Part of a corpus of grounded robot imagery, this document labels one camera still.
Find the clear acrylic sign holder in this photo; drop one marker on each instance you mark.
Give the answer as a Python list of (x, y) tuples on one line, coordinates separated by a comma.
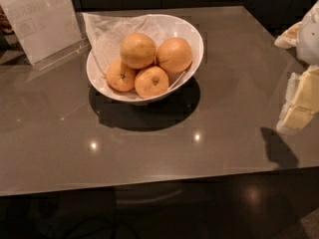
[(49, 31)]

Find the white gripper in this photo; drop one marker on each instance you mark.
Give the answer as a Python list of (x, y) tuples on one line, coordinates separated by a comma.
[(309, 39)]

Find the orange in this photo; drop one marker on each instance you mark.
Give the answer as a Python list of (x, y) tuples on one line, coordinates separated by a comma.
[(120, 77), (174, 55), (138, 50), (151, 82)]

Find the white paper liner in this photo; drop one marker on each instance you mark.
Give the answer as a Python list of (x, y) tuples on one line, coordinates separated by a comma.
[(135, 59)]

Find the white ceramic bowl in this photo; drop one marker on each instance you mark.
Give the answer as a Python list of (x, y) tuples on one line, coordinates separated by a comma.
[(192, 34)]

